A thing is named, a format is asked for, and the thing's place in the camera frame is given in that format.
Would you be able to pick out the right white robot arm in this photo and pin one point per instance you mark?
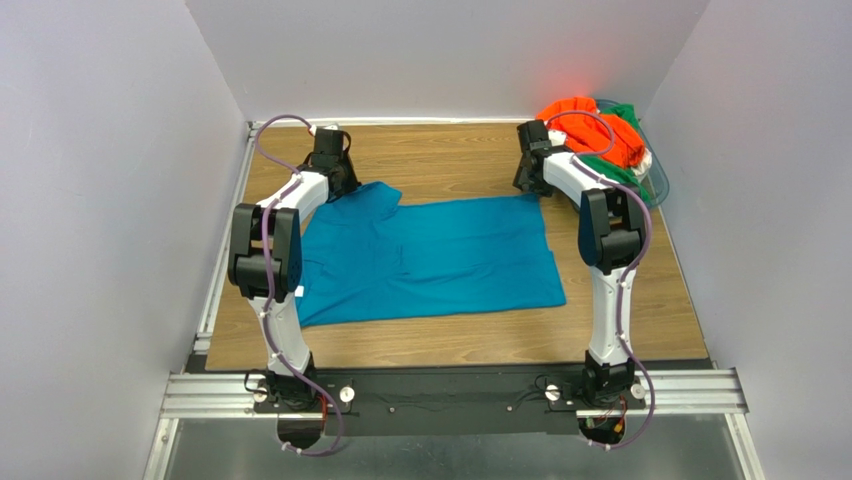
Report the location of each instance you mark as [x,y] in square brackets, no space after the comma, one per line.
[612,239]

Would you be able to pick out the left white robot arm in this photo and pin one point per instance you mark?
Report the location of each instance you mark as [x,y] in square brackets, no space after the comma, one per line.
[265,263]

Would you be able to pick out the white t shirt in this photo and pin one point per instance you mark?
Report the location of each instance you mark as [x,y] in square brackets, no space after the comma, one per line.
[641,170]

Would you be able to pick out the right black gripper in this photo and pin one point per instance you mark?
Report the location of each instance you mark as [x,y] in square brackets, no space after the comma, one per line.
[527,177]

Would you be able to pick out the orange t shirt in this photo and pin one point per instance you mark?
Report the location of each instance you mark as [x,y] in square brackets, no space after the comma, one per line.
[587,134]

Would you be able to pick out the teal plastic laundry basket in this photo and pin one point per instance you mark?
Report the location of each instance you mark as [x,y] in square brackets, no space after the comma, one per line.
[656,183]

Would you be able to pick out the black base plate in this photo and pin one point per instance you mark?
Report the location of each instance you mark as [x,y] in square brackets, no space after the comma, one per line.
[558,398]

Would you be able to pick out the aluminium frame rail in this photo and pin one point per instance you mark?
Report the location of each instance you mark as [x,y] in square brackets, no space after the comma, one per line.
[694,426]

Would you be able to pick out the green t shirt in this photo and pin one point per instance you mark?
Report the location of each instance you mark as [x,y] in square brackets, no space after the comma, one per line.
[614,172]

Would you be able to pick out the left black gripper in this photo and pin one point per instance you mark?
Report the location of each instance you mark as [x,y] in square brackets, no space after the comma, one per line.
[343,180]

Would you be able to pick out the blue t shirt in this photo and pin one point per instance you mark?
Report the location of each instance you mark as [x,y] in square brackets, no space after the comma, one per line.
[369,257]

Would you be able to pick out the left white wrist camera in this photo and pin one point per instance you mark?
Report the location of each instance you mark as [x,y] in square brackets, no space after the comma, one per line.
[314,128]

